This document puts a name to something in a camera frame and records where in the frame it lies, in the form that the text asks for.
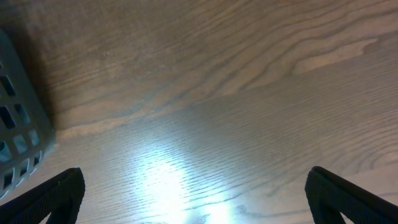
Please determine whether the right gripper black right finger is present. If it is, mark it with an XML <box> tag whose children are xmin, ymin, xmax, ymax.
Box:
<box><xmin>305</xmin><ymin>166</ymin><xmax>397</xmax><ymax>223</ymax></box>

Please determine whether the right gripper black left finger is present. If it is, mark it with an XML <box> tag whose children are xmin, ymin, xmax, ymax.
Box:
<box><xmin>1</xmin><ymin>167</ymin><xmax>85</xmax><ymax>224</ymax></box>

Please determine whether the grey plastic lattice basket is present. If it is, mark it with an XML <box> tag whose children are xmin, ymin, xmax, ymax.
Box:
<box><xmin>1</xmin><ymin>31</ymin><xmax>55</xmax><ymax>199</ymax></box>

